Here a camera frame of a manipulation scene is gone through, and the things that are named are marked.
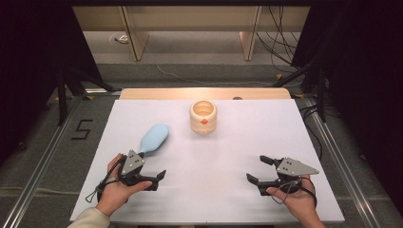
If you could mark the round floor socket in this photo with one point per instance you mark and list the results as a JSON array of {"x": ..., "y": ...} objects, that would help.
[{"x": 118, "y": 38}]

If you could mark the beige wooden desk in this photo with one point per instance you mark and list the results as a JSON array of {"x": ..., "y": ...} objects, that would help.
[{"x": 190, "y": 19}]

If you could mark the person's right hand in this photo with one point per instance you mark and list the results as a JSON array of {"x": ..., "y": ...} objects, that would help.
[{"x": 301, "y": 202}]

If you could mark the aluminium floor rail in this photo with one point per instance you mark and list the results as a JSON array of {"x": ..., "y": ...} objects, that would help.
[
  {"x": 342, "y": 164},
  {"x": 38, "y": 171}
]

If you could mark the black metal stand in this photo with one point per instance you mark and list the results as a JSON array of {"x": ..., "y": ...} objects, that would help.
[
  {"x": 61, "y": 95},
  {"x": 320, "y": 91}
]

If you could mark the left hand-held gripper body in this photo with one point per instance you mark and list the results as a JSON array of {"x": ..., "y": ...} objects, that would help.
[{"x": 133, "y": 162}]

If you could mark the person's left hand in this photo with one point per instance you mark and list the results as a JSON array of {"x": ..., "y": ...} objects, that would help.
[{"x": 114, "y": 193}]

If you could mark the cream ribbed cup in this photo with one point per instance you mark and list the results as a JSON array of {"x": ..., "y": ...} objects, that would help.
[{"x": 203, "y": 122}]

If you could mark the black curtain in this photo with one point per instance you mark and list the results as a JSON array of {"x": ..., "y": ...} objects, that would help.
[
  {"x": 364, "y": 79},
  {"x": 28, "y": 63}
]

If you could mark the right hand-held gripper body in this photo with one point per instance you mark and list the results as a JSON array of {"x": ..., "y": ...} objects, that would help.
[{"x": 294, "y": 167}]

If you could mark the white board table cover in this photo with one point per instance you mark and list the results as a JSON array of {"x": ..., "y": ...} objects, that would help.
[{"x": 202, "y": 177}]

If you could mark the light blue hair brush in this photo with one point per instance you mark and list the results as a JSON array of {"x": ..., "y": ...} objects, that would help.
[{"x": 154, "y": 138}]

